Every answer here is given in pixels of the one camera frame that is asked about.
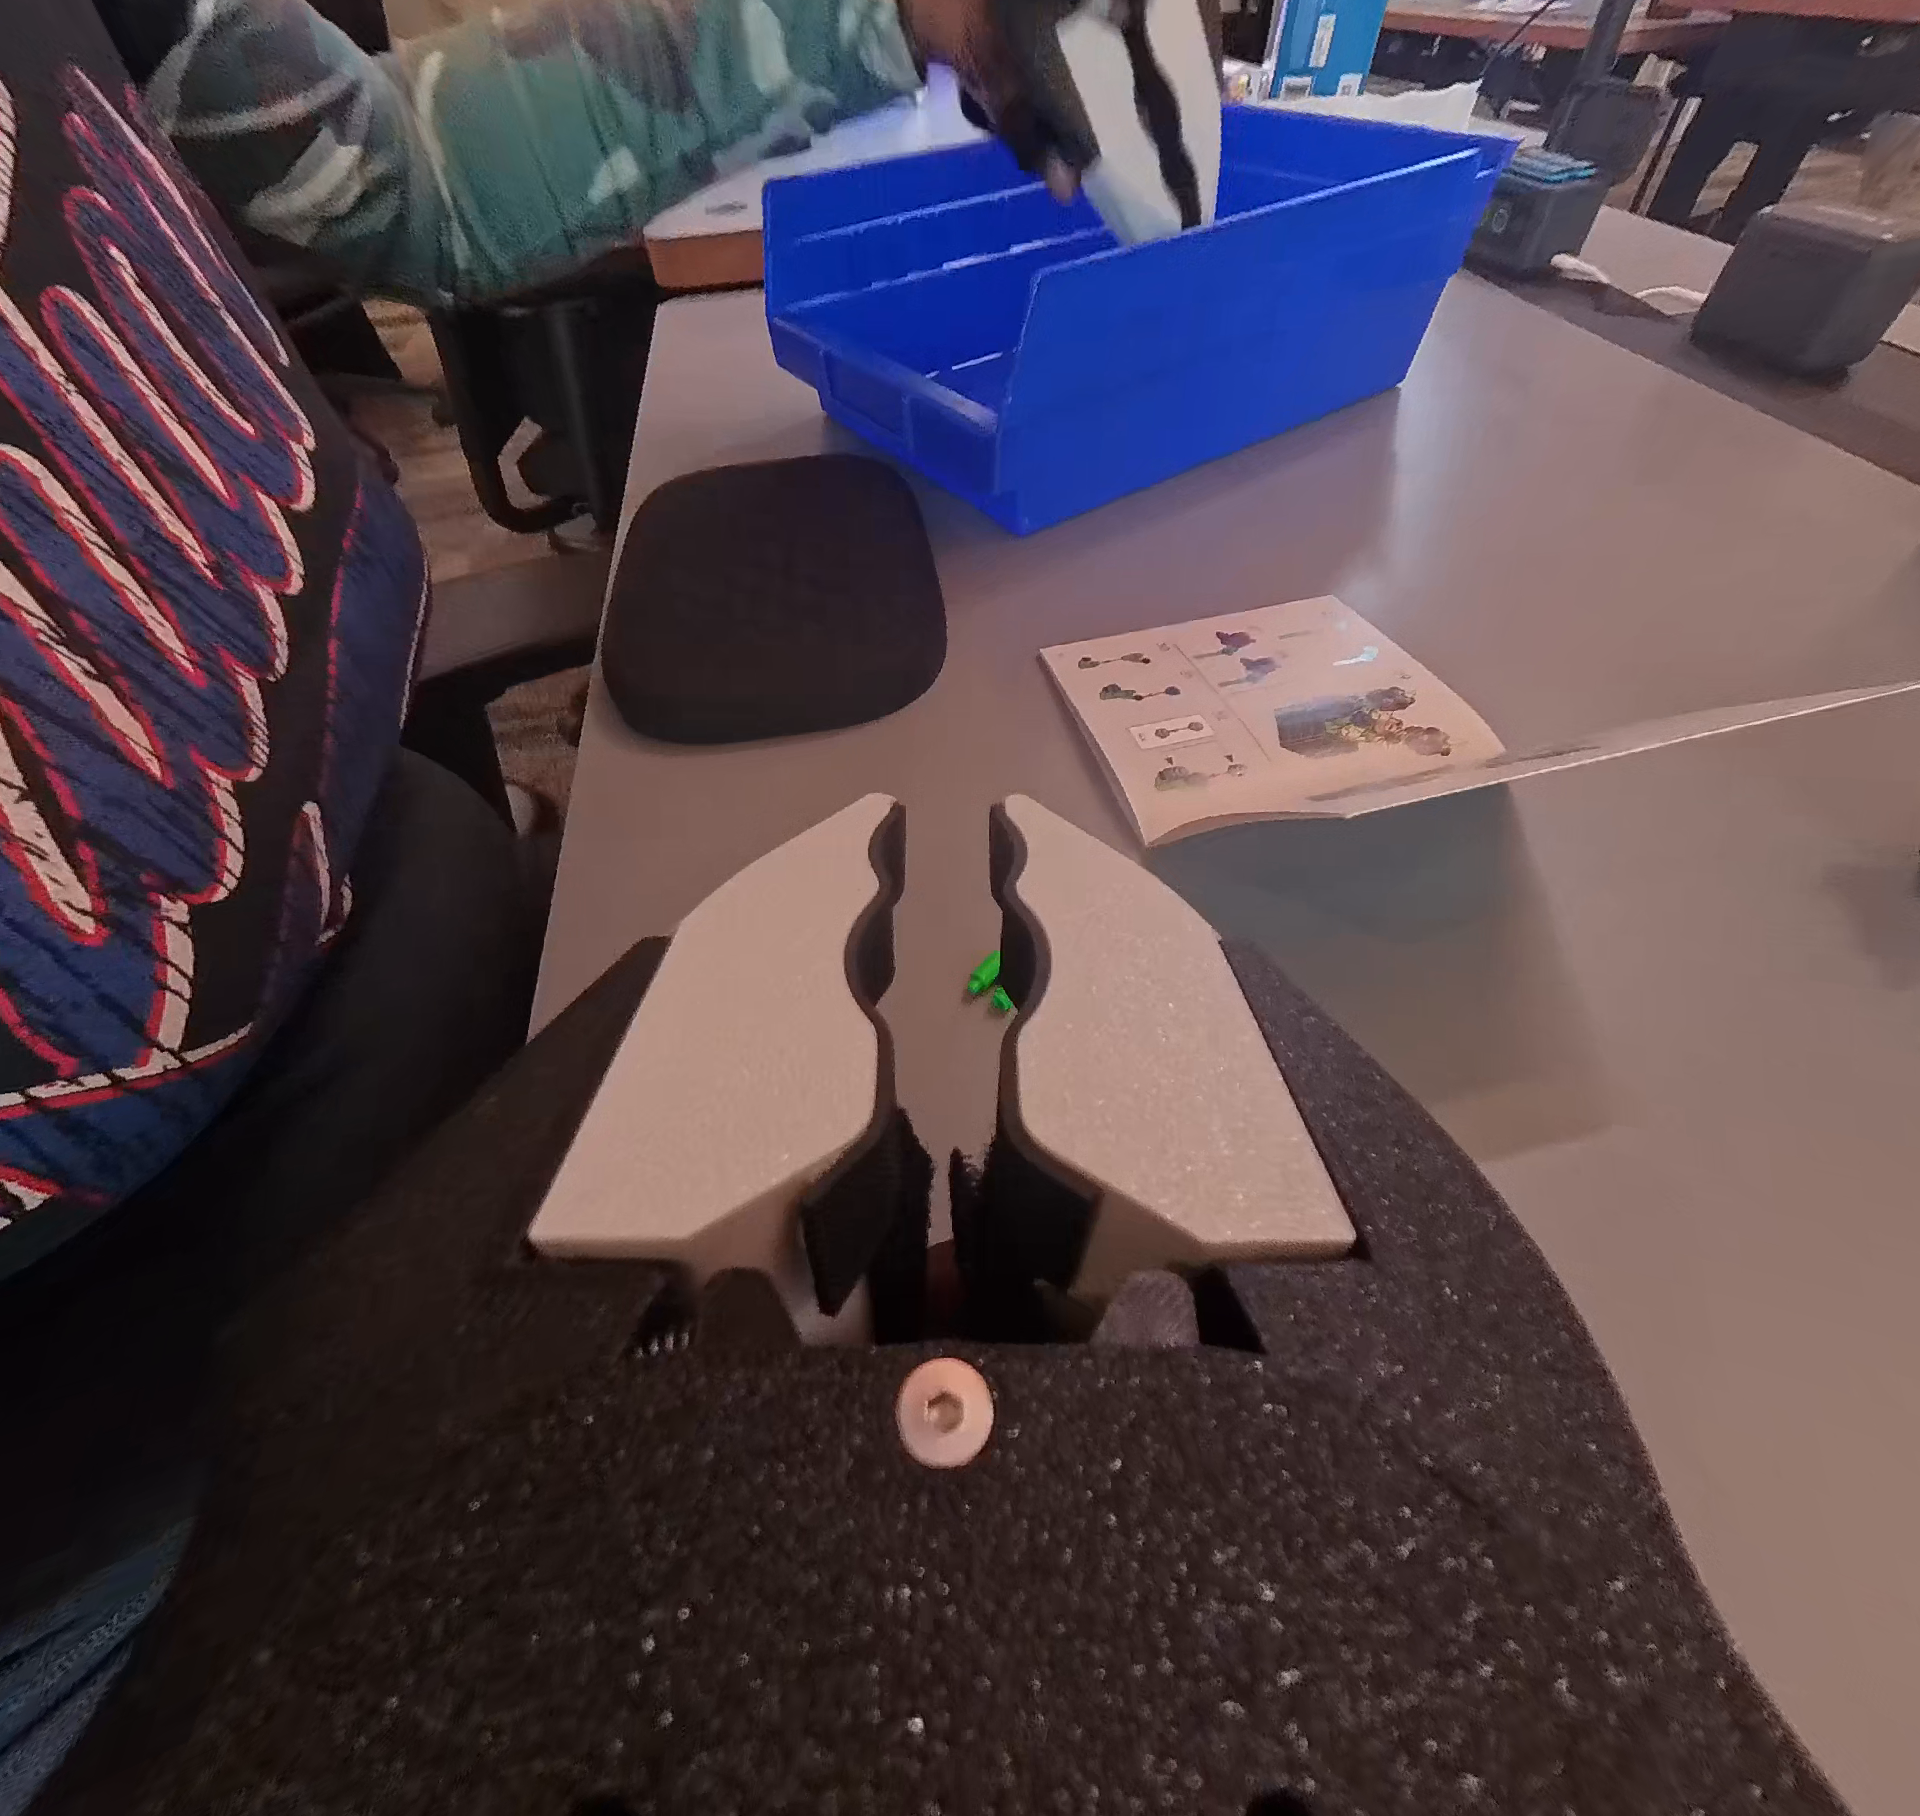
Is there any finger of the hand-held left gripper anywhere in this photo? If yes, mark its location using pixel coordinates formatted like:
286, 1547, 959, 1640
1142, 0, 1228, 235
1057, 0, 1166, 250

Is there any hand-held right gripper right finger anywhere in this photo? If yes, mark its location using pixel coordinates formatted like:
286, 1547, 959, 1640
985, 795, 1362, 1333

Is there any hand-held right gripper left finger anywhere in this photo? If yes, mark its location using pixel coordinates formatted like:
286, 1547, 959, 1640
530, 795, 906, 1333

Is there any large blue plastic bin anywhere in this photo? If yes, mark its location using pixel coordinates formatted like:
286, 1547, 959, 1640
762, 99, 1517, 536

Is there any person's left forearm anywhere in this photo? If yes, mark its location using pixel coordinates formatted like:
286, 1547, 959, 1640
151, 0, 919, 312

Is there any lego instruction booklet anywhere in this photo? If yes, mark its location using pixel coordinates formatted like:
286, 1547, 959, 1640
1039, 596, 1920, 854

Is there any small black device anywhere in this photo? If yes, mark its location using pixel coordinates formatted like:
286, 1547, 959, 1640
1472, 144, 1613, 282

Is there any black light stand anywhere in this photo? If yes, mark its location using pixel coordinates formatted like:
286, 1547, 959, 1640
1546, 0, 1699, 186

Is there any black rounded pad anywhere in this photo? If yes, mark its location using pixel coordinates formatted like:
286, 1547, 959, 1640
602, 454, 952, 749

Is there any wooden side desk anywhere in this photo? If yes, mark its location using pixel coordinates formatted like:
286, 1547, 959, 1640
1381, 0, 1920, 54

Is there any black seat chair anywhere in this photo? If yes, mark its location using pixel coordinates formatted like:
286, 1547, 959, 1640
420, 286, 666, 546

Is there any dark grey cube device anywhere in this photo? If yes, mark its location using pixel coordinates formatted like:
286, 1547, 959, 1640
1691, 197, 1920, 387

